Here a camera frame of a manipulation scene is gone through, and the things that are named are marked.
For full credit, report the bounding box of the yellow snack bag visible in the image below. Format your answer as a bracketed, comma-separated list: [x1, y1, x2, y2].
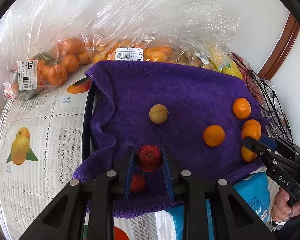
[207, 45, 243, 80]

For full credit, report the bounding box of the clear bag of kumquats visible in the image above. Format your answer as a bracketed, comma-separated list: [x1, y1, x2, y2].
[81, 0, 239, 71]

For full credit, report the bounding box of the black cable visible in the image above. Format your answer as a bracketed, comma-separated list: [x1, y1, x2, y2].
[231, 51, 294, 142]

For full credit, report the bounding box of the small brown-green fruit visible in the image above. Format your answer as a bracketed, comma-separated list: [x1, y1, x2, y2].
[149, 104, 168, 124]

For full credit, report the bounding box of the purple towel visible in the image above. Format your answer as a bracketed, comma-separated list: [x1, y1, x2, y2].
[72, 60, 271, 219]

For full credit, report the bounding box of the brown door frame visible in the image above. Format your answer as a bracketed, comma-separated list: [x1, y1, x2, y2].
[258, 13, 300, 80]

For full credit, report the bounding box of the small orange mandarin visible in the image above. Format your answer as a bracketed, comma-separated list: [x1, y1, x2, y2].
[203, 125, 225, 147]
[240, 146, 257, 162]

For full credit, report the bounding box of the small red fruit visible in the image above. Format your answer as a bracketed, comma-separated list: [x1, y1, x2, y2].
[135, 145, 162, 172]
[130, 173, 146, 192]

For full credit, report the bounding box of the clear bag of mandarins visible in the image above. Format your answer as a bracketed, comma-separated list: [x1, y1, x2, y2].
[0, 0, 84, 100]

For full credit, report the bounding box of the bag of red fruits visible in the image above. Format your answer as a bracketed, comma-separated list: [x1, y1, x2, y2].
[231, 52, 265, 106]

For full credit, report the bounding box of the person's right hand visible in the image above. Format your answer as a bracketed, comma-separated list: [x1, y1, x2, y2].
[270, 188, 300, 223]

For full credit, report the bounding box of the blue tissue pack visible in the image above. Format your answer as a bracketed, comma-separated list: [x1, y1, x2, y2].
[154, 172, 271, 240]

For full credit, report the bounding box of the large orange mandarin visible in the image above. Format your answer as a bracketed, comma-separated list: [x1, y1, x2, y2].
[241, 119, 262, 140]

